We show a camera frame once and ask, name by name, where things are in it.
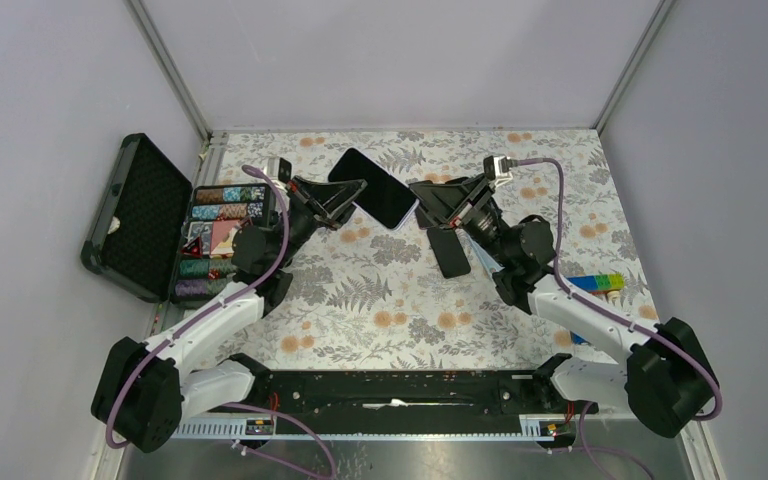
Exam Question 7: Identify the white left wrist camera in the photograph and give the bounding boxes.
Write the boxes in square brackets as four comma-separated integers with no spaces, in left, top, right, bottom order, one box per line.
[265,157,293,184]

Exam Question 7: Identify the blue toy block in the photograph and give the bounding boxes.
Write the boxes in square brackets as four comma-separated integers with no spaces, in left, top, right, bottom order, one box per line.
[570,332,587,345]

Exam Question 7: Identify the floral table mat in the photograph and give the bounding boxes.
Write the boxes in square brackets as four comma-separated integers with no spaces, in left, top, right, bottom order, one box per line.
[201,130,658,370]

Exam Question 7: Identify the multicolour toy block car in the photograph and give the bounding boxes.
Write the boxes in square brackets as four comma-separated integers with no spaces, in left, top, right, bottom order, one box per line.
[567,273,625,303]

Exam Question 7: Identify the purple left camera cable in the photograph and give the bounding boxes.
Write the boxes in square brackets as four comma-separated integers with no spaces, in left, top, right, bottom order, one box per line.
[104,164,339,480]

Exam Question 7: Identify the purple camera cable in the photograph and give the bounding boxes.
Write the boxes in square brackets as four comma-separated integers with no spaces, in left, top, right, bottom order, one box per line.
[104,164,339,480]
[513,156,724,480]

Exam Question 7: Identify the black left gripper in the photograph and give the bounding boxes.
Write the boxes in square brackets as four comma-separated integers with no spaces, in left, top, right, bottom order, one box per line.
[273,175,372,270]

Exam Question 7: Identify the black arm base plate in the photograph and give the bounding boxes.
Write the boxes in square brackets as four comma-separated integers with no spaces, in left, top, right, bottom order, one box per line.
[207,368,601,439]

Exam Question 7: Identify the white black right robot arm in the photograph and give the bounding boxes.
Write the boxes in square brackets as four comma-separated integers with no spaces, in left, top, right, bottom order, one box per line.
[409,176,723,438]

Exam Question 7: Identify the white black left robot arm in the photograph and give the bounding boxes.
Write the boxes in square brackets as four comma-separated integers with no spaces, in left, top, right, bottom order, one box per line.
[91,168,367,453]

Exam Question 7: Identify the phone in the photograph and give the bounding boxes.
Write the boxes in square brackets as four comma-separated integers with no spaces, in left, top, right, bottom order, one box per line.
[426,228,471,279]
[327,148,418,230]

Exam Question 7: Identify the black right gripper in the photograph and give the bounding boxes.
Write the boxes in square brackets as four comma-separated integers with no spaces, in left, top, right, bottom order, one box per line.
[404,174,512,268]

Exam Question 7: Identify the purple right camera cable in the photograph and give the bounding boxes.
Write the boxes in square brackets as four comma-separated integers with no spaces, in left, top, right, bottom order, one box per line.
[513,156,724,480]

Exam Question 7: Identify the light blue phone case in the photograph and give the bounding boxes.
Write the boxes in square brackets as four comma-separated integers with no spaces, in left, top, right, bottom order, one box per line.
[467,237,503,276]

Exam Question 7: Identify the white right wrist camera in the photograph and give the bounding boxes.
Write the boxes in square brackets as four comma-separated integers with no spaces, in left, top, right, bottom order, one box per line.
[482,156,516,188]

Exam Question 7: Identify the black poker chip case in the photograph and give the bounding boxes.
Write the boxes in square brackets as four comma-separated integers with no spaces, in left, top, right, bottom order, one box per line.
[80,133,277,308]

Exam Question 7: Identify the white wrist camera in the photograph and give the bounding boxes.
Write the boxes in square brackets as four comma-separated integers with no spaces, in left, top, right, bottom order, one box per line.
[482,156,516,188]
[265,157,293,184]

